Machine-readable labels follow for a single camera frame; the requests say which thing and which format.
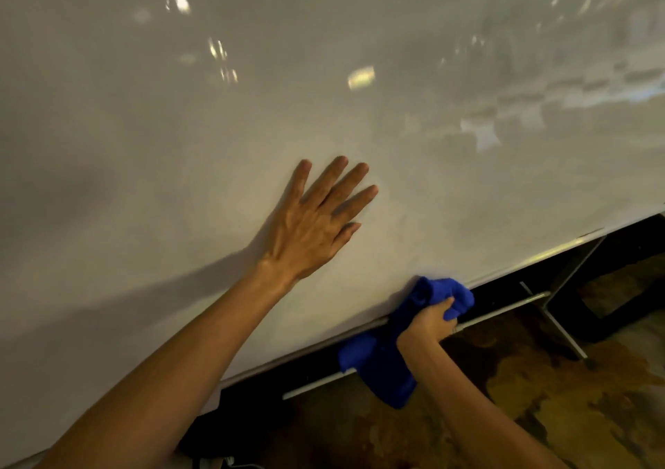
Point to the person's left hand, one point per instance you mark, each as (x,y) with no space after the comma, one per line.
(301,235)

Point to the person's right hand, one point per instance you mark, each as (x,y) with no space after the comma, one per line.
(423,326)

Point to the person's left middle finger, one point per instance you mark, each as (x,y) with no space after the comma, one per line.
(345,187)

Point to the person's right fingers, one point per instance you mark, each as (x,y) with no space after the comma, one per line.
(448,311)

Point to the person's left thumb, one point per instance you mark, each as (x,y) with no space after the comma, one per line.
(345,236)

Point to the person's left little finger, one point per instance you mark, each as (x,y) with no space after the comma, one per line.
(300,180)

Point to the blue microfibre cloth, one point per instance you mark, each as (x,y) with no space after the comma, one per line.
(387,359)

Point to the person's left forearm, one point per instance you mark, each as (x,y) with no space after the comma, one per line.
(171,375)

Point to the person's right forearm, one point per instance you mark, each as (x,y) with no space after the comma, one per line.
(467,411)

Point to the silver whiteboard tray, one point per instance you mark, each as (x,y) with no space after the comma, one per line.
(498,311)

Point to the grey metal whiteboard stand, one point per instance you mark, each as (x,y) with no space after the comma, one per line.
(571,272)

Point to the white whiteboard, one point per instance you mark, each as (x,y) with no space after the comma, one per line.
(156,120)

